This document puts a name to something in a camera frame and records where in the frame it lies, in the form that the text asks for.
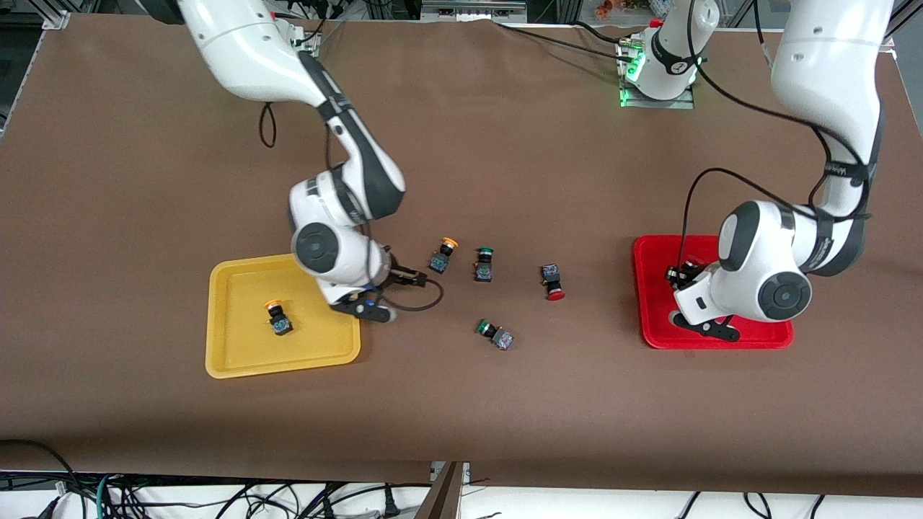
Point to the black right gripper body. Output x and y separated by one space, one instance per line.
387 274

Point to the yellow push button switch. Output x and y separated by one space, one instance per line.
280 321
441 258

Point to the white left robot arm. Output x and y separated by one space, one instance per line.
829 86

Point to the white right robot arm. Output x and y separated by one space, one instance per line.
252 50

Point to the red plastic tray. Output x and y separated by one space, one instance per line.
656 303

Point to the brown table cover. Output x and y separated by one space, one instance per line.
461 404

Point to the yellow plastic tray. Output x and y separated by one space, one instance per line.
245 346

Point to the black power plug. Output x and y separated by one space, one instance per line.
390 503

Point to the green push button switch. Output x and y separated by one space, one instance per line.
483 267
497 336

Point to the brown table leg post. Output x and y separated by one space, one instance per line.
441 494

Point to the aluminium frame profile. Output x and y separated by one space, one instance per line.
472 9

